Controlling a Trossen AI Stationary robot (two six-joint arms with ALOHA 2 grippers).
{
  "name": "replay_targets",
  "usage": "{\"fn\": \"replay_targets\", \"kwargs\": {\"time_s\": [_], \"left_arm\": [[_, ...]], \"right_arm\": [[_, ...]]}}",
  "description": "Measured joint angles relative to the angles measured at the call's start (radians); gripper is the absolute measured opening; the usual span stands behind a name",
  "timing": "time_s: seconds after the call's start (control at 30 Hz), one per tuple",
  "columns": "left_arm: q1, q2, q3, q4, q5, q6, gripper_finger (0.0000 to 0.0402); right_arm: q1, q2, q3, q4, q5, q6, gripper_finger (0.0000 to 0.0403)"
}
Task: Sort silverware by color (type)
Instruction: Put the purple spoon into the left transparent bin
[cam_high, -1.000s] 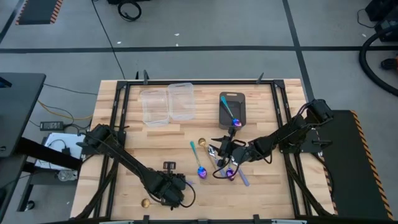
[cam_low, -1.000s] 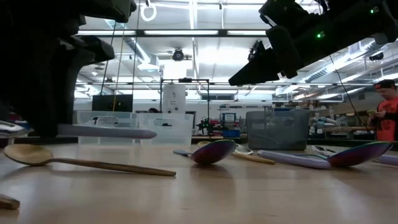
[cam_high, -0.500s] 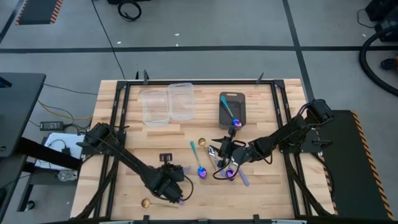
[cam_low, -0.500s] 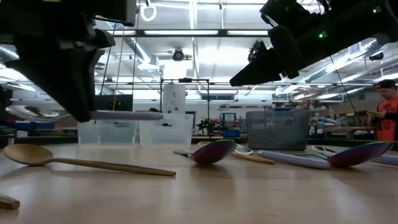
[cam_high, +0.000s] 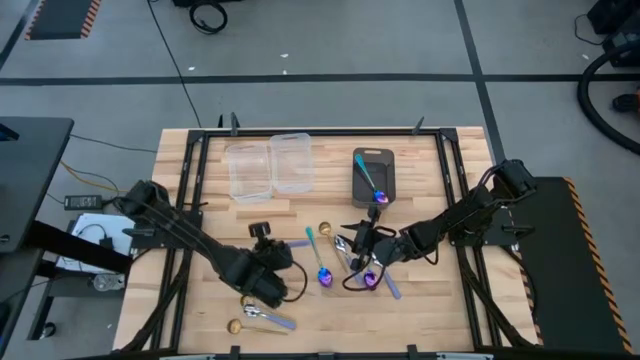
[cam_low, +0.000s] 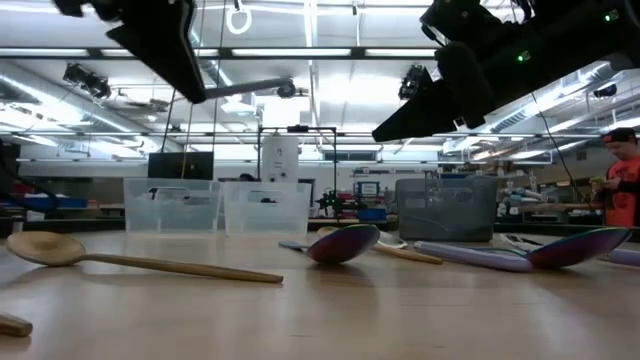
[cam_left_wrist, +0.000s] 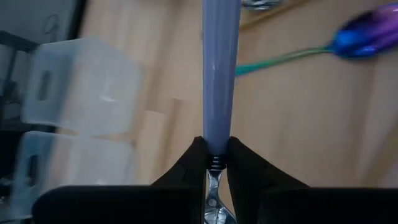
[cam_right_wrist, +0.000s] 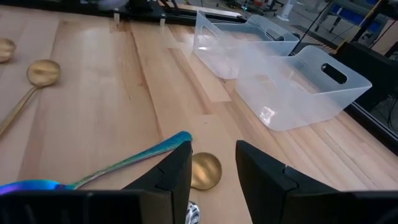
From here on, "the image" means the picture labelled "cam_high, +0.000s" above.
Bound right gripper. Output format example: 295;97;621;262
341;222;404;272

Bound dark grey plastic bin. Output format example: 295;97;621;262
351;146;397;210

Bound clear plastic bin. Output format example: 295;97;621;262
269;132;316;195
225;143;274;204

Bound clear water bottle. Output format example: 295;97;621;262
91;273;126;293

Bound white paper box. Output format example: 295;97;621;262
55;213;136;275

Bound black power adapter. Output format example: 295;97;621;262
63;194;104;212

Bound black platform hazard stripes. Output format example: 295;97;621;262
507;175;635;355

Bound black desk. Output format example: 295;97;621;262
0;116;75;255

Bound person's shoe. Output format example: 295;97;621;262
612;89;640;114

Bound black mat orange stripes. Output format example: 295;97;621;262
24;0;103;41

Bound black equipment case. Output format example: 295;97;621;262
586;0;640;69

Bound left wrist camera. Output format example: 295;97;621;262
248;221;273;240

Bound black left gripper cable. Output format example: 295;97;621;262
282;259;309;304

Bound black table frame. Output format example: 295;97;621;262
119;113;539;360

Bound yellow floor cable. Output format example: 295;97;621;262
59;159;151;195

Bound long black floor cable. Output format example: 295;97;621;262
146;0;203;129

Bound coiled black cable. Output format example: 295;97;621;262
188;0;229;35

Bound thick black hose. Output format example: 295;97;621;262
576;40;640;156

